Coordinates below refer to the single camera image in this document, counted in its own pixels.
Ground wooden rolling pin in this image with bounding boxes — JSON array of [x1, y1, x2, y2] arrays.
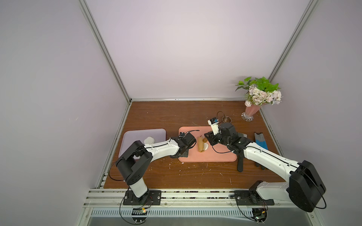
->
[[197, 136, 208, 153]]

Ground small dough piece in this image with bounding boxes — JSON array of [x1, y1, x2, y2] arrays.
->
[[203, 143, 209, 151]]

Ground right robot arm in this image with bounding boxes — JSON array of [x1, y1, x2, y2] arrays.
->
[[205, 119, 326, 212]]

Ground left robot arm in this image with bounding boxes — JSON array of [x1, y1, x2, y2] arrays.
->
[[116, 132, 197, 199]]

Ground large dough ball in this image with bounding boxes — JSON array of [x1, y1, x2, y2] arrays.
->
[[144, 137, 155, 145]]

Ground pink glass vase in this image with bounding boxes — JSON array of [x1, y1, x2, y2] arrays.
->
[[241, 105, 261, 122]]

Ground blue work glove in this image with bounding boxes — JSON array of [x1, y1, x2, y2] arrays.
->
[[254, 132, 268, 150]]

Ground artificial flower bouquet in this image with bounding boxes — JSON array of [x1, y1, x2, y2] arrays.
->
[[235, 77, 282, 107]]

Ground purple silicone mat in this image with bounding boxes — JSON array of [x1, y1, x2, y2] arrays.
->
[[118, 129, 166, 157]]

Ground black handled metal scraper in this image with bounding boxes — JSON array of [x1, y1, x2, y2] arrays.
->
[[237, 151, 244, 172]]

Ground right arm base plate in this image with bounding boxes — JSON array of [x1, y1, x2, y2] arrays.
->
[[230, 190, 275, 206]]

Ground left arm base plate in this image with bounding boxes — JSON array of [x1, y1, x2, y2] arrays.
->
[[123, 190, 162, 206]]

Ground aluminium frame rail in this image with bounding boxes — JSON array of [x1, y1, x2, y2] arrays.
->
[[83, 188, 295, 208]]

